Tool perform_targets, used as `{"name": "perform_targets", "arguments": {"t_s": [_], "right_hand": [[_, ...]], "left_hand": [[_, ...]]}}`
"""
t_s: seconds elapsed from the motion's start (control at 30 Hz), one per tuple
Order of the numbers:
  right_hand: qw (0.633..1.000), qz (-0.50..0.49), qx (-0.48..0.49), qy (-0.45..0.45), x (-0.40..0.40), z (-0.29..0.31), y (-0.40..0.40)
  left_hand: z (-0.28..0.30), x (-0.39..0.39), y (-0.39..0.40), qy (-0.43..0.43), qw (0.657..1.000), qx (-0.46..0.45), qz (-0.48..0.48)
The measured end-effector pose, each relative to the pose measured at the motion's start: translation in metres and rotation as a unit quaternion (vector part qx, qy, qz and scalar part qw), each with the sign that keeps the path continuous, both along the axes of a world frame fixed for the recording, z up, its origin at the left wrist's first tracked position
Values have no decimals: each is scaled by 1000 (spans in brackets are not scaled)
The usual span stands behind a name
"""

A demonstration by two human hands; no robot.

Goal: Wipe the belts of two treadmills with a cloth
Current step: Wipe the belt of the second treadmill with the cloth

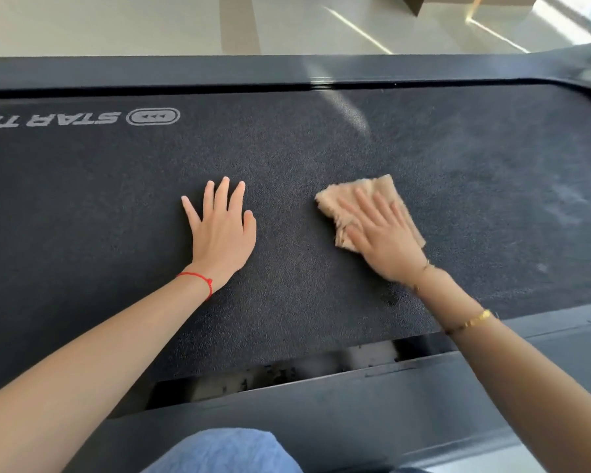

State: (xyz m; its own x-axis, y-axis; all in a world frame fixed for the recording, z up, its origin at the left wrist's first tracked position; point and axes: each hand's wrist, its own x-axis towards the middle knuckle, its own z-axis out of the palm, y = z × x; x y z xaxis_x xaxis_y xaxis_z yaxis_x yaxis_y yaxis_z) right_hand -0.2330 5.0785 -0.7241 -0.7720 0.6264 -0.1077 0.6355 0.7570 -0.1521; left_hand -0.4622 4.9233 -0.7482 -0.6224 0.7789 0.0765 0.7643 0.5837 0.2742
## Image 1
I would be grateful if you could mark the person's right hand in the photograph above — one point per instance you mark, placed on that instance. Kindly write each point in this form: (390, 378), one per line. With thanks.
(389, 251)

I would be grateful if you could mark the person's left hand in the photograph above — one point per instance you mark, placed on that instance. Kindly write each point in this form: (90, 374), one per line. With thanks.
(224, 241)

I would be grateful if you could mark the beige cleaning cloth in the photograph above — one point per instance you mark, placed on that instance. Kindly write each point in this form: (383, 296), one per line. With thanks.
(335, 197)

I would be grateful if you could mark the black treadmill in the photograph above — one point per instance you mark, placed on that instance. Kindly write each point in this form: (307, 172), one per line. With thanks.
(103, 192)

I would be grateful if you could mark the person's left forearm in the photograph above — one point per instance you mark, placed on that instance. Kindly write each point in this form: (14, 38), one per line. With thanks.
(79, 374)

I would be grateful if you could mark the person's right forearm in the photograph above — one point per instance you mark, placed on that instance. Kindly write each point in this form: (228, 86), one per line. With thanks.
(522, 379)

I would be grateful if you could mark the person's blue jeans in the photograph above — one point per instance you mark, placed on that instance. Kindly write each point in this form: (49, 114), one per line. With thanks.
(221, 453)

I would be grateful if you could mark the gold bangle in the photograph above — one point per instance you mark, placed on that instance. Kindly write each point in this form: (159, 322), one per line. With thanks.
(473, 320)

